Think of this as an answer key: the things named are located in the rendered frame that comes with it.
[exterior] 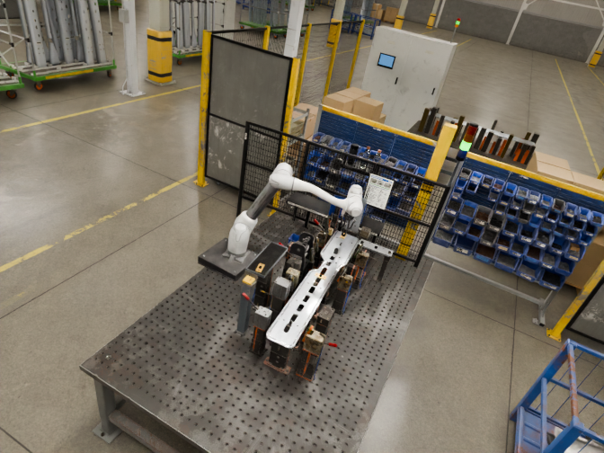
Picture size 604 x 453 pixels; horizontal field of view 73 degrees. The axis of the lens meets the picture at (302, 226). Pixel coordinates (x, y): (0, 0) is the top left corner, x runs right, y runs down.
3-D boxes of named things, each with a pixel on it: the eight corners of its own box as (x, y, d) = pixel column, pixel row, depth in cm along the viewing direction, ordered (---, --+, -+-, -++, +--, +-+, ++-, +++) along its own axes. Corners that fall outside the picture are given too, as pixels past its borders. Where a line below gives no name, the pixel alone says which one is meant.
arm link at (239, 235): (225, 252, 329) (228, 229, 318) (229, 239, 345) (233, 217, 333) (244, 256, 330) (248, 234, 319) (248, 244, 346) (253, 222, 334)
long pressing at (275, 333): (296, 352, 237) (297, 350, 236) (262, 336, 242) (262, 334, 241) (360, 239, 348) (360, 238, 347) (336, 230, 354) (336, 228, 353)
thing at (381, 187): (385, 210, 365) (395, 180, 348) (360, 202, 370) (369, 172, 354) (386, 209, 366) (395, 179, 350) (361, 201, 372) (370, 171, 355)
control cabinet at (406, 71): (352, 120, 940) (381, 1, 809) (359, 116, 983) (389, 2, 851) (419, 143, 893) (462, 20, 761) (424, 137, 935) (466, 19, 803)
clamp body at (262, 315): (261, 359, 264) (268, 320, 244) (245, 351, 266) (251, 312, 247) (268, 349, 271) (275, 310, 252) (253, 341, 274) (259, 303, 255)
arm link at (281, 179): (293, 179, 299) (295, 172, 310) (269, 174, 298) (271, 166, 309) (290, 195, 306) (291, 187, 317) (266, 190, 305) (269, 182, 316)
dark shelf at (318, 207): (378, 237, 354) (379, 234, 352) (285, 202, 376) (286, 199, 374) (384, 226, 372) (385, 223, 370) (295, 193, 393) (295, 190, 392)
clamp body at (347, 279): (341, 317, 308) (352, 282, 289) (327, 311, 311) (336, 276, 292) (345, 309, 315) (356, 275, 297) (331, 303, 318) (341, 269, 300)
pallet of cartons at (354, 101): (351, 169, 712) (367, 111, 655) (312, 154, 739) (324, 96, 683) (376, 151, 804) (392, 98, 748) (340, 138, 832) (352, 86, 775)
